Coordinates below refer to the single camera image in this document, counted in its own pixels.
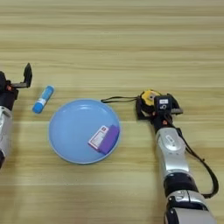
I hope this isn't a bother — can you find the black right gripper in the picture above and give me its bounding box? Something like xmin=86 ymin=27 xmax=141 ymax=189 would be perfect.
xmin=135 ymin=93 xmax=185 ymax=133

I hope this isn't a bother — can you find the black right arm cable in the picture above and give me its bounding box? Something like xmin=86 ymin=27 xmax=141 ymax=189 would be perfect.
xmin=174 ymin=122 xmax=220 ymax=200

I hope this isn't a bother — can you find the yellow tape measure with strap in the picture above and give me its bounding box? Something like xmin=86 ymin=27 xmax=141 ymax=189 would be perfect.
xmin=100 ymin=89 xmax=162 ymax=116

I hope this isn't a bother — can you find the white and red card box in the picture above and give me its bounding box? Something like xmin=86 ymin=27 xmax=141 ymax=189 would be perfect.
xmin=87 ymin=124 xmax=109 ymax=151

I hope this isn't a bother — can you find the blue glue stick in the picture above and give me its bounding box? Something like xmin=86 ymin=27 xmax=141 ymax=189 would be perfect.
xmin=31 ymin=85 xmax=56 ymax=115

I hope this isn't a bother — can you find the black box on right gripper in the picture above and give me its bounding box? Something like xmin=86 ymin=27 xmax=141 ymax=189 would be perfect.
xmin=153 ymin=94 xmax=173 ymax=116

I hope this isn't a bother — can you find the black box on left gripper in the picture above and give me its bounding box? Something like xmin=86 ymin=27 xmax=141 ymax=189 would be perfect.
xmin=0 ymin=71 xmax=8 ymax=92

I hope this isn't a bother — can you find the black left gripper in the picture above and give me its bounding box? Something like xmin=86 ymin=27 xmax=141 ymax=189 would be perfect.
xmin=0 ymin=62 xmax=33 ymax=111

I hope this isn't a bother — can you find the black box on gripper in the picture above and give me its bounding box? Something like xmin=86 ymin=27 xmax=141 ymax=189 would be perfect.
xmin=0 ymin=71 xmax=8 ymax=92
xmin=153 ymin=94 xmax=173 ymax=116

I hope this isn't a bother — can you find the light blue round plate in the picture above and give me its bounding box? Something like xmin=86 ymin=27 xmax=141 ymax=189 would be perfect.
xmin=47 ymin=98 xmax=122 ymax=165

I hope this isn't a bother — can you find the purple rectangular block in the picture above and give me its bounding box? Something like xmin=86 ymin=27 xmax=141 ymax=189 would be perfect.
xmin=98 ymin=124 xmax=121 ymax=156

